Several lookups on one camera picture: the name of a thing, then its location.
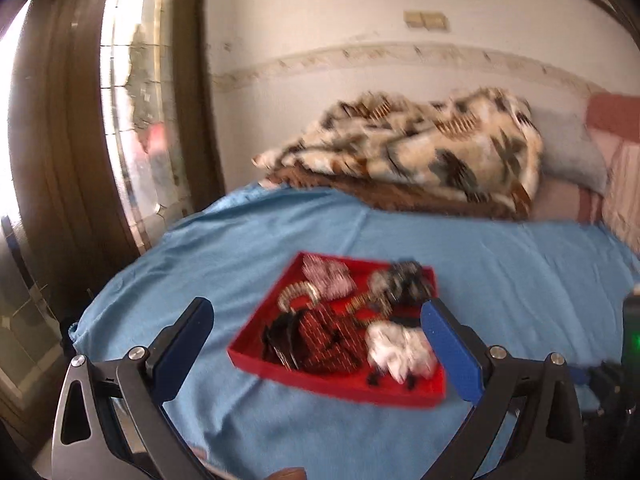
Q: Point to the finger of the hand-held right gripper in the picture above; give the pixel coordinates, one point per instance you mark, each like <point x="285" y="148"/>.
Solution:
<point x="579" y="375"/>

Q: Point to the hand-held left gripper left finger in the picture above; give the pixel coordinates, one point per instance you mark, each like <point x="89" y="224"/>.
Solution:
<point x="185" y="342"/>

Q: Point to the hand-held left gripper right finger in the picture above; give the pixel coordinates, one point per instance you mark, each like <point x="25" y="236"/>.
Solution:
<point x="450" y="350"/>

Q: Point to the white patterned scrunchie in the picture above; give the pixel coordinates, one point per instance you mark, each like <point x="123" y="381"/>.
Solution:
<point x="400" y="347"/>

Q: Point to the red polka dot scrunchie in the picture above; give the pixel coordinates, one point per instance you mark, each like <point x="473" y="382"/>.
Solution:
<point x="330" y="340"/>

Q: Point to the red tray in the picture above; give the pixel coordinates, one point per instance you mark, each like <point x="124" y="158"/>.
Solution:
<point x="320" y="387"/>

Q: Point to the dark grey scrunchie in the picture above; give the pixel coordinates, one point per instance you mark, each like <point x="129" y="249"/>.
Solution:
<point x="412" y="282"/>

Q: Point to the blue bed sheet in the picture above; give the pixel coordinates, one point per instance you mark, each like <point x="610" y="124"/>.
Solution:
<point x="250" y="230"/>

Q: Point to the red and white scrunchie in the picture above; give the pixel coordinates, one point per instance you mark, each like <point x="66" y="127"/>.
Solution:
<point x="327" y="275"/>

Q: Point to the pink striped bed cover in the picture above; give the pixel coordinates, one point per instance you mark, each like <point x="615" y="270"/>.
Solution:
<point x="622" y="185"/>

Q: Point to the brown ruffled blanket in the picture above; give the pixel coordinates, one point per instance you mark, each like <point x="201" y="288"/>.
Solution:
<point x="400" y="197"/>

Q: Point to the grey white pillow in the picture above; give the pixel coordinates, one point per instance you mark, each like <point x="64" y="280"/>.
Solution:
<point x="570" y="155"/>

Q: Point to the leaf print fleece blanket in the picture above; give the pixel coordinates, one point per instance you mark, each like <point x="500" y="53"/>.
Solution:
<point x="400" y="145"/>

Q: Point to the frosted window glass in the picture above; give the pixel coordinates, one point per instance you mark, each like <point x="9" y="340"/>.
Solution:
<point x="145" y="110"/>

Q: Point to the wooden window frame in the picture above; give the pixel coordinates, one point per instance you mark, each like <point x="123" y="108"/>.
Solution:
<point x="65" y="110"/>

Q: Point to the beige light switch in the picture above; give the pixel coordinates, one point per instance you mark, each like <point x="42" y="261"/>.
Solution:
<point x="426" y="20"/>

